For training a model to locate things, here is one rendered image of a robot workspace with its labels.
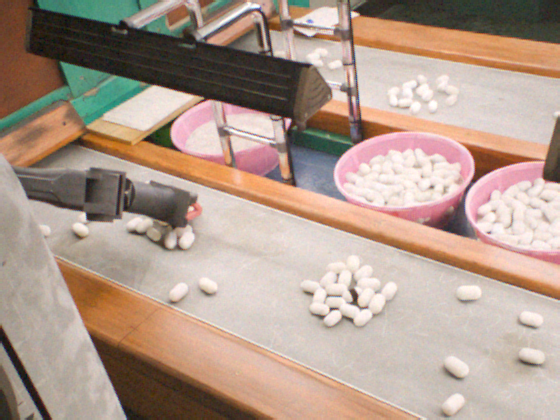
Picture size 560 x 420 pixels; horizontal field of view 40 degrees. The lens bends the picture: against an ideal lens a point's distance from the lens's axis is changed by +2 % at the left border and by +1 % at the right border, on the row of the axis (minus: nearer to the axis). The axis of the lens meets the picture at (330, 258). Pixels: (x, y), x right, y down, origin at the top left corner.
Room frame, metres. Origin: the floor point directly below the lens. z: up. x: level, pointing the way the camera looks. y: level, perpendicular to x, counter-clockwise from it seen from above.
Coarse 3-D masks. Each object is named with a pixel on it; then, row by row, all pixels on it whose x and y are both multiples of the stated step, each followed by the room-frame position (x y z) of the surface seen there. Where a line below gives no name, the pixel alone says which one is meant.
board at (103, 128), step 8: (184, 104) 1.61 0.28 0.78; (192, 104) 1.62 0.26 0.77; (176, 112) 1.58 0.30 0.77; (96, 120) 1.59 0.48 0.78; (104, 120) 1.59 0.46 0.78; (168, 120) 1.56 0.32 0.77; (88, 128) 1.56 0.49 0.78; (96, 128) 1.55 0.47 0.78; (104, 128) 1.55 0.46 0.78; (112, 128) 1.54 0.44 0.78; (120, 128) 1.54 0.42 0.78; (128, 128) 1.53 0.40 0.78; (152, 128) 1.52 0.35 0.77; (104, 136) 1.53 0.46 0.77; (112, 136) 1.51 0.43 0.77; (120, 136) 1.50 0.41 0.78; (128, 136) 1.50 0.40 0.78; (136, 136) 1.49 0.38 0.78; (144, 136) 1.50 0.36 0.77; (128, 144) 1.48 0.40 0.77
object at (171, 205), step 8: (152, 184) 1.14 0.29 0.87; (160, 184) 1.18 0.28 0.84; (160, 192) 1.12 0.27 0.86; (168, 192) 1.14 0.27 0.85; (176, 192) 1.15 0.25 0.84; (184, 192) 1.14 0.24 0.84; (160, 200) 1.11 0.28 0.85; (168, 200) 1.12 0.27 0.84; (176, 200) 1.14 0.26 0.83; (184, 200) 1.13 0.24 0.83; (192, 200) 1.13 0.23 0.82; (152, 208) 1.10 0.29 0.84; (160, 208) 1.11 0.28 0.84; (168, 208) 1.12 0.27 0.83; (176, 208) 1.13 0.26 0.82; (184, 208) 1.12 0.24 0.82; (152, 216) 1.11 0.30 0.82; (160, 216) 1.12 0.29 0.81; (168, 216) 1.12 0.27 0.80; (176, 216) 1.12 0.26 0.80; (184, 216) 1.11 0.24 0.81; (176, 224) 1.11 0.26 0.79; (184, 224) 1.11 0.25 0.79
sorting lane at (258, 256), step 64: (64, 256) 1.14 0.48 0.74; (128, 256) 1.11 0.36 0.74; (192, 256) 1.08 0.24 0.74; (256, 256) 1.05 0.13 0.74; (320, 256) 1.03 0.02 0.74; (384, 256) 1.00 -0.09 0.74; (256, 320) 0.89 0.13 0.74; (320, 320) 0.87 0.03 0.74; (384, 320) 0.85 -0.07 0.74; (448, 320) 0.83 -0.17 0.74; (512, 320) 0.81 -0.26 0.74; (384, 384) 0.72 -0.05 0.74; (448, 384) 0.70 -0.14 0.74; (512, 384) 0.68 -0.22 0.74
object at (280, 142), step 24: (168, 0) 1.30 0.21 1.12; (192, 0) 1.34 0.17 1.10; (120, 24) 1.23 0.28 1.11; (192, 24) 1.34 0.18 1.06; (216, 24) 1.17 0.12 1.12; (264, 24) 1.25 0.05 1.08; (192, 48) 1.11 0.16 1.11; (264, 48) 1.24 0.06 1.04; (216, 120) 1.34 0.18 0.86; (264, 144) 1.28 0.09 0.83; (288, 144) 1.24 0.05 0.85; (288, 168) 1.24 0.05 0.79
